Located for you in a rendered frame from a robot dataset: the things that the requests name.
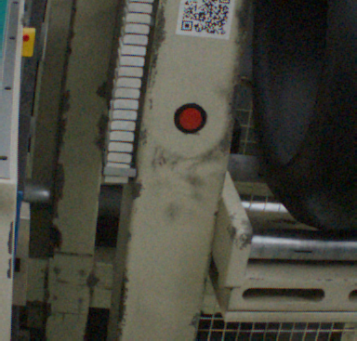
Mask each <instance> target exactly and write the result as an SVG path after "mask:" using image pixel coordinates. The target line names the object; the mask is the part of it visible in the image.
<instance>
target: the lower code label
mask: <svg viewBox="0 0 357 341"><path fill-rule="evenodd" d="M234 1H235V0H180V3H179V14H178V25H177V30H176V34H180V35H197V36H206V37H216V38H222V39H229V40H230V30H231V21H232V12H233V6H234Z"/></svg>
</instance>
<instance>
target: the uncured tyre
mask: <svg viewBox="0 0 357 341"><path fill-rule="evenodd" d="M254 14H255V16H254V21H253V30H252V32H253V38H252V50H251V56H252V67H251V89H252V103H253V119H254V129H255V136H256V143H257V148H258V157H259V164H260V168H261V171H262V173H263V176H264V178H265V180H266V182H267V184H266V185H267V186H268V187H269V189H270V191H271V193H272V194H273V195H274V196H275V197H276V198H277V200H278V201H279V203H281V204H282V205H283V206H284V208H285V210H286V211H288V212H289V213H290V216H291V217H292V218H294V219H295V220H296V221H297V222H299V223H300V224H305V225H307V226H310V227H312V228H316V229H318V230H325V231H328V230H336V231H357V0H256V3H255V9H254Z"/></svg>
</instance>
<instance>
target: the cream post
mask: <svg viewBox="0 0 357 341"><path fill-rule="evenodd" d="M251 2H252V0H235V1H234V6H233V12H232V21H231V30H230V40H229V39H222V38H216V37H206V36H197V35H180V34H176V30H177V25H178V19H179V3H180V0H154V1H153V3H151V4H152V13H149V14H153V15H154V16H155V24H154V26H149V27H150V30H149V33H148V34H146V35H147V36H148V43H147V45H145V47H146V54H145V56H143V57H144V65H143V66H142V69H143V74H142V76H141V77H140V79H141V87H139V92H140V93H139V98H138V101H139V107H138V108H137V119H136V120H135V124H136V126H135V131H133V132H134V140H133V141H132V144H133V149H132V152H133V159H134V160H135V162H136V165H135V169H136V176H135V177H134V180H132V178H129V179H128V181H127V183H124V190H123V198H122V203H121V211H120V217H119V231H118V237H117V244H116V250H115V254H116V257H115V263H114V269H113V282H112V293H111V298H112V300H111V305H110V312H109V317H110V318H109V323H108V330H107V335H108V336H107V341H195V337H196V334H197V329H198V324H199V320H200V315H201V310H202V305H203V301H204V296H205V287H206V282H207V277H208V272H209V267H210V261H211V256H212V253H211V248H212V243H213V238H214V232H215V226H216V222H217V216H218V208H219V203H220V197H221V195H222V193H223V191H224V185H225V179H226V175H227V163H228V159H229V153H230V147H231V138H232V132H233V127H234V121H235V116H236V106H237V100H238V96H239V90H240V85H241V81H240V80H241V75H242V69H243V60H244V51H245V45H246V41H247V39H246V37H247V32H248V26H249V17H250V12H251V6H252V5H251ZM189 108H193V109H196V110H197V111H198V112H199V113H200V115H201V123H200V124H199V125H198V127H197V128H196V129H193V130H187V129H184V128H183V127H182V125H181V123H180V120H179V117H180V115H181V114H182V112H183V111H184V110H186V109H189Z"/></svg>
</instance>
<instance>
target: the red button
mask: <svg viewBox="0 0 357 341"><path fill-rule="evenodd" d="M179 120H180V123H181V125H182V127H183V128H184V129H187V130H193V129H196V128H197V127H198V125H199V124H200V123H201V115H200V113H199V112H198V111H197V110H196V109H193V108H189V109H186V110H184V111H183V112H182V114H181V115H180V117H179Z"/></svg>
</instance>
